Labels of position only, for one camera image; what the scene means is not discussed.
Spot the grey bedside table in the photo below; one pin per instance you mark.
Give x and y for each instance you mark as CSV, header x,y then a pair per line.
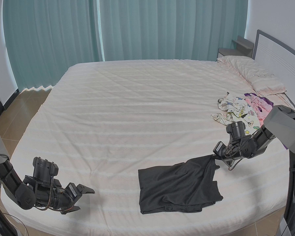
x,y
231,50

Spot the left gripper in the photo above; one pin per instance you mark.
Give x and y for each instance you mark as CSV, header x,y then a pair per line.
x,y
64,197

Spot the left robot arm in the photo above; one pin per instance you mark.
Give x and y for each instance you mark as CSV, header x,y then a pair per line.
x,y
12,181

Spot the bed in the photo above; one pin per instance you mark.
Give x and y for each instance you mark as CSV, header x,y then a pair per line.
x,y
125,107

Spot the white printed pyjama top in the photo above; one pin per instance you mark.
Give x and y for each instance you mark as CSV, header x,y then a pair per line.
x,y
236,107

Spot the blue-green curtain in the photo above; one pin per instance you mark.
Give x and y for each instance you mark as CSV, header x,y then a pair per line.
x,y
167,21
51,33

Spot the cream pillow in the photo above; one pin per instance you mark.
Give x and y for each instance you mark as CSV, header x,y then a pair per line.
x,y
255,75

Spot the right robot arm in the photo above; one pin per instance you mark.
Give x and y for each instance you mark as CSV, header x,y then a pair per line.
x,y
285,124

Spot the purple garment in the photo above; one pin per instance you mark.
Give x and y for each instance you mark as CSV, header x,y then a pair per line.
x,y
270,103

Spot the pink garment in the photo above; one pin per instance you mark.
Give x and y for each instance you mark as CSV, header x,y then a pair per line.
x,y
260,107

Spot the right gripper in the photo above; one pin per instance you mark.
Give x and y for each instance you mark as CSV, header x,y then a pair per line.
x,y
226,154

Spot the black T-shirt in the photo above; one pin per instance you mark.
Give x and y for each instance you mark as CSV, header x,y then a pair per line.
x,y
177,188

